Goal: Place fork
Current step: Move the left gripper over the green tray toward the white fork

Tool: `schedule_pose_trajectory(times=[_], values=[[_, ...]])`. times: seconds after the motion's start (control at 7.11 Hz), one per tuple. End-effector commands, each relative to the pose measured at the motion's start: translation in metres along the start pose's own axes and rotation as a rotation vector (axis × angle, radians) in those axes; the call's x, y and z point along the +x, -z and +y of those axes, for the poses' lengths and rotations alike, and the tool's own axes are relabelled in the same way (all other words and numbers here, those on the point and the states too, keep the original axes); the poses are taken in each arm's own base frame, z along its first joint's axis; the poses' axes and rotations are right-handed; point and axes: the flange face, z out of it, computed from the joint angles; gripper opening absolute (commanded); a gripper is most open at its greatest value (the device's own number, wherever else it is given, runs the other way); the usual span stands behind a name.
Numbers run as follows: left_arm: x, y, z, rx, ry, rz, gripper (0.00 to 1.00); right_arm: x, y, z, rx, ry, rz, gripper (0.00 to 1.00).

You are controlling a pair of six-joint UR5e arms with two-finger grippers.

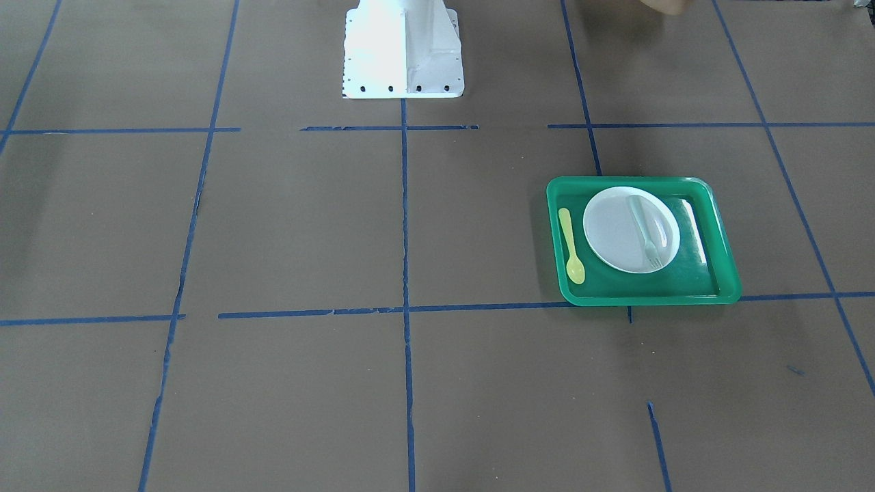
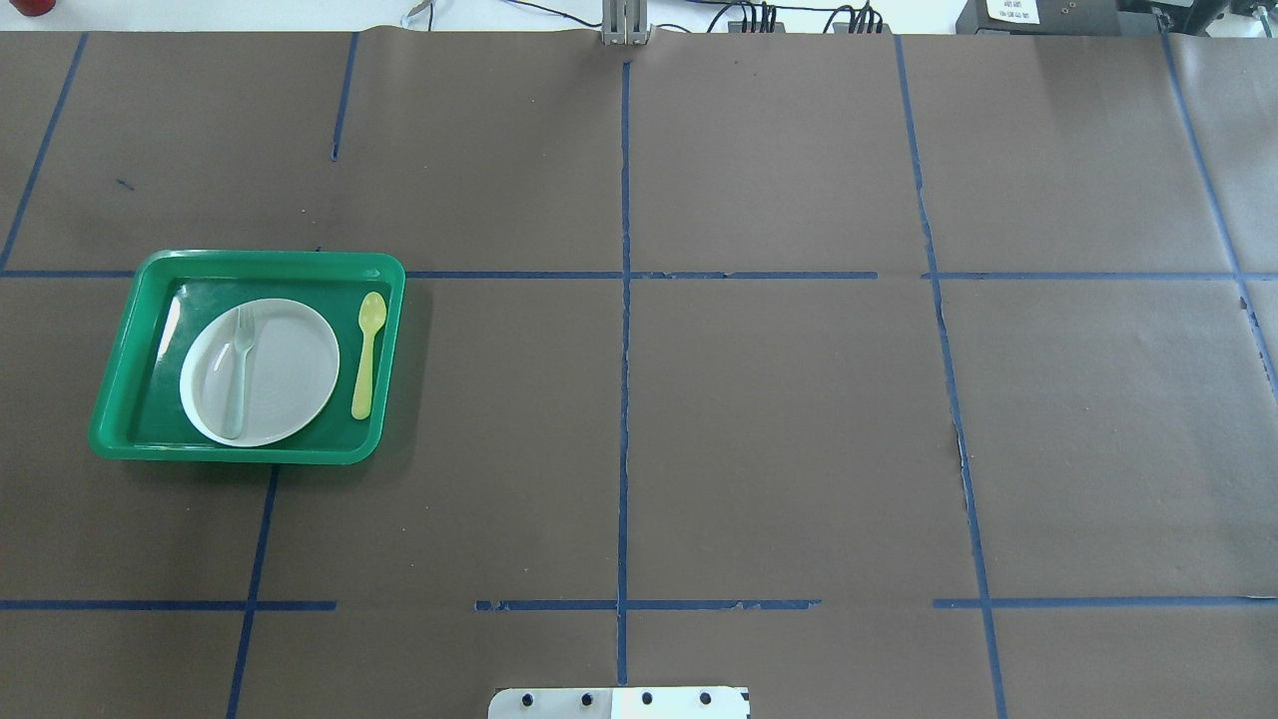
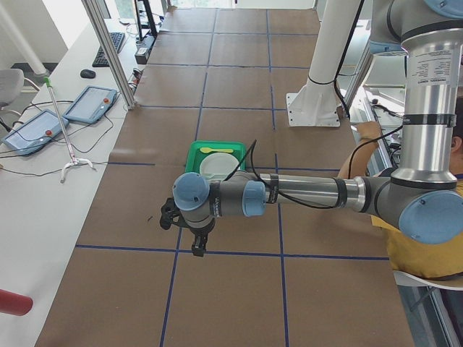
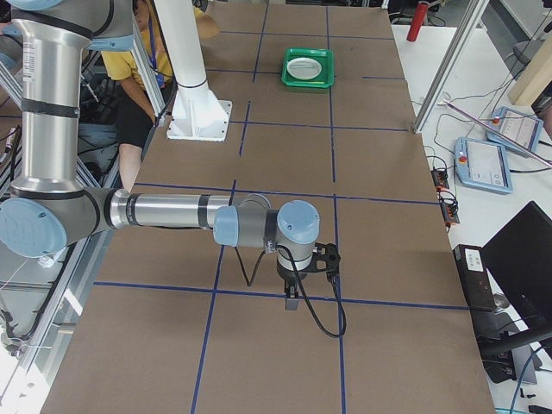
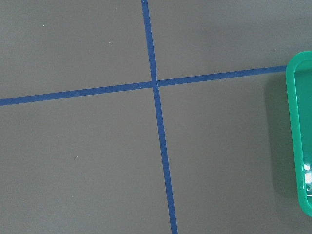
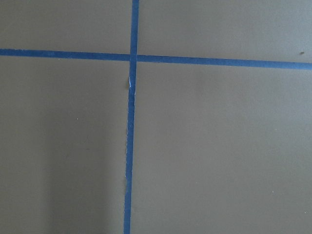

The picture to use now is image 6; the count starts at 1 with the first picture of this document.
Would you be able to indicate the vertical blue tape strip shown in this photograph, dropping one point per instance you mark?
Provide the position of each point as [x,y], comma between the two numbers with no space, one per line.
[131,116]

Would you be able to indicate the horizontal blue tape strip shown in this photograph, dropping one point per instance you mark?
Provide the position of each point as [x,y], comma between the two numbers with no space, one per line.
[156,59]

